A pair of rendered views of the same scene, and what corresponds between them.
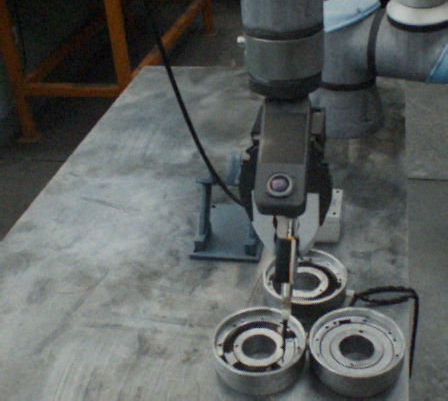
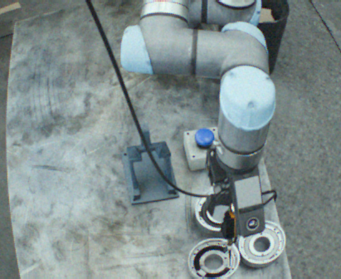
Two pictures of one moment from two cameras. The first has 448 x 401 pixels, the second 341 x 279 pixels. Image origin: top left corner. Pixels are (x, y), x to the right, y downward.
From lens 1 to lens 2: 0.55 m
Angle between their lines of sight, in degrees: 31
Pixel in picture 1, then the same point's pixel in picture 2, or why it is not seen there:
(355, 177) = (209, 99)
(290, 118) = (250, 182)
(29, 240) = (26, 212)
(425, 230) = not seen: hidden behind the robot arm
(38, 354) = not seen: outside the picture
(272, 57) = (245, 161)
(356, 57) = (193, 17)
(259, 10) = (241, 144)
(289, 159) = (254, 208)
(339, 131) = not seen: hidden behind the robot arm
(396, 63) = (221, 21)
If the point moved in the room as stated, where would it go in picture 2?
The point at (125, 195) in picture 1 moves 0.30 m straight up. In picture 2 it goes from (59, 156) to (38, 71)
